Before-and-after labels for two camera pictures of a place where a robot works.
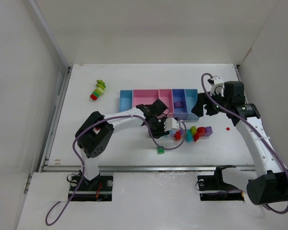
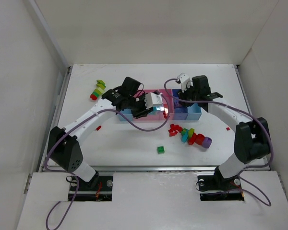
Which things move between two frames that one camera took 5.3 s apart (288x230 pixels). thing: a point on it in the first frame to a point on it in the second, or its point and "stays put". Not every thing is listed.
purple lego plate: (178, 104) stays put
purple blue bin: (179, 102) stays put
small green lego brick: (161, 150) stays put
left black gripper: (156, 128) to (139, 111)
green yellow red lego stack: (100, 89) stays put
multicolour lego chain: (194, 132) to (189, 135)
